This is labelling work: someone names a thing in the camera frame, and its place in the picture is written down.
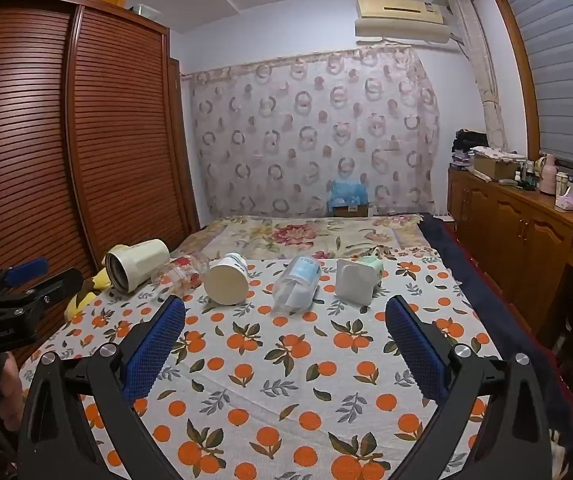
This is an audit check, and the ring patterned curtain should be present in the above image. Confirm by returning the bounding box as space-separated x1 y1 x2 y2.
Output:
188 44 441 219

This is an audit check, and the white square cup green label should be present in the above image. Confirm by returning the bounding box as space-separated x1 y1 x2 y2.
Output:
335 255 385 302

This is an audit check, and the blue plastic bag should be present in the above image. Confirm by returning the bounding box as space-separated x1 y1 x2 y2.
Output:
327 178 370 207

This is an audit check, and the wall air conditioner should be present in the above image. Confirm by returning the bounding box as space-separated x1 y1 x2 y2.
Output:
354 0 452 45

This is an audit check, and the brown slatted wardrobe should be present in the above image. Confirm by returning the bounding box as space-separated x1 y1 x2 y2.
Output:
0 0 201 366

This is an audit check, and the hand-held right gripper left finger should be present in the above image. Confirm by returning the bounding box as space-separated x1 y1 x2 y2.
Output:
16 296 187 480

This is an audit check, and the large cardboard box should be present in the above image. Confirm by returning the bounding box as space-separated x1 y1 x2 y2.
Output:
471 152 521 182

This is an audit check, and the white paper cup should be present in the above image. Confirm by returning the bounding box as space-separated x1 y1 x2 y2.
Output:
203 252 250 306

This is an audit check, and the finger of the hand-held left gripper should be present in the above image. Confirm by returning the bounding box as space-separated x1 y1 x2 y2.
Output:
0 258 50 292
0 267 85 314

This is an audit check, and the yellow toy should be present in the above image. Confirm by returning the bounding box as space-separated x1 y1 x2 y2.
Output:
65 267 113 319

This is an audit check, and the beige patterned side curtain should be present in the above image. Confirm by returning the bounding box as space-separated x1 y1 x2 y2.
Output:
450 0 508 152

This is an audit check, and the dark blue blanket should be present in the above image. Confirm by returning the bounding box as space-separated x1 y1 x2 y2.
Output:
417 213 573 438

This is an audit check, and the grey window blind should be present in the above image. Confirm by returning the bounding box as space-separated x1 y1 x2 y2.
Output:
497 0 573 183

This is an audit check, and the orange fruit printed cloth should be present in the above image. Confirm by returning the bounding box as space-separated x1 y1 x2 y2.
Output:
18 255 519 480

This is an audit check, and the pile of dark clothes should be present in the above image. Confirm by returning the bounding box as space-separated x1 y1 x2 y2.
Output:
451 129 489 154

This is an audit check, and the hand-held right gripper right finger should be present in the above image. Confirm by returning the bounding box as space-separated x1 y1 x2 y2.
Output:
385 295 553 480

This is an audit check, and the wooden sideboard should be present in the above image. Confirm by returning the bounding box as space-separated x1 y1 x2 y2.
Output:
447 166 573 353

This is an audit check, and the pink thermos jug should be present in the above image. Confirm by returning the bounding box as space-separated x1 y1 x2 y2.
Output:
535 153 558 195

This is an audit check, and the clear plastic cup red print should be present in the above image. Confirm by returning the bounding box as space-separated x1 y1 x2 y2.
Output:
152 253 210 297

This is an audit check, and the cream mug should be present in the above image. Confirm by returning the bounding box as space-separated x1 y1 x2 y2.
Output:
105 238 170 294

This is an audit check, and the small cardboard box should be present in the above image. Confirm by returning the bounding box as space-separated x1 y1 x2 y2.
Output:
332 202 370 218

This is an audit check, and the clear cup blue label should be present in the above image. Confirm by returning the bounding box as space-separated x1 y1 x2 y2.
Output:
272 254 323 312

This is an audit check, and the floral blanket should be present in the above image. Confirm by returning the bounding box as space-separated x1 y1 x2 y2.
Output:
172 213 438 262

